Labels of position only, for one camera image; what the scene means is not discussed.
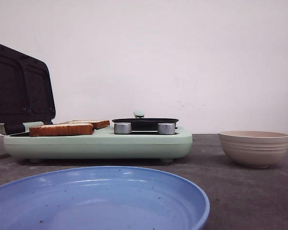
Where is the small black frying pan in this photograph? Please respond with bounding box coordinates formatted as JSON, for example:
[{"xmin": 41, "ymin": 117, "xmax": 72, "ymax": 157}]
[{"xmin": 112, "ymin": 111, "xmax": 179, "ymax": 131}]

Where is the mint green breakfast maker base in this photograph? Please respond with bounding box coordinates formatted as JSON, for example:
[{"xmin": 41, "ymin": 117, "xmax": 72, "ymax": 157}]
[{"xmin": 3, "ymin": 126, "xmax": 192, "ymax": 161}]

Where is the silver left control knob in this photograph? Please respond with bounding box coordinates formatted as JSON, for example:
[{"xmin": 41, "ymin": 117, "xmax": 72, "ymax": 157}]
[{"xmin": 114, "ymin": 122, "xmax": 132, "ymax": 134}]

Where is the white bread slice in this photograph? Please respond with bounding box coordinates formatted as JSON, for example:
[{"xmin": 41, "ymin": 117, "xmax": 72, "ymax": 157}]
[
  {"xmin": 29, "ymin": 123, "xmax": 94, "ymax": 137},
  {"xmin": 63, "ymin": 120, "xmax": 110, "ymax": 129}
]

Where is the mint green breakfast maker lid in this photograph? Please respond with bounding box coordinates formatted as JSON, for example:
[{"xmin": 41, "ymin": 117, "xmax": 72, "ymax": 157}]
[{"xmin": 0, "ymin": 44, "xmax": 56, "ymax": 135}]

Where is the beige ribbed bowl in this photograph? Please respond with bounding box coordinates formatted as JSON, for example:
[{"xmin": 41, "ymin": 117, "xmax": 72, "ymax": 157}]
[{"xmin": 218, "ymin": 130, "xmax": 288, "ymax": 168}]

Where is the silver control knob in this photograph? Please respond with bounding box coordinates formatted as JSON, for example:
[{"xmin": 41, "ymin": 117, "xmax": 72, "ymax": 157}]
[
  {"xmin": 157, "ymin": 123, "xmax": 176, "ymax": 135},
  {"xmin": 114, "ymin": 122, "xmax": 132, "ymax": 134}
]

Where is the blue plate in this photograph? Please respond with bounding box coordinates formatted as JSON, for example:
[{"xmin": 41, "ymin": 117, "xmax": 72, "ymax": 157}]
[{"xmin": 0, "ymin": 166, "xmax": 210, "ymax": 230}]

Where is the silver right control knob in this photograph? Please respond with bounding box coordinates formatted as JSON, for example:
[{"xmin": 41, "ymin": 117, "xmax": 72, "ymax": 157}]
[{"xmin": 157, "ymin": 123, "xmax": 176, "ymax": 135}]

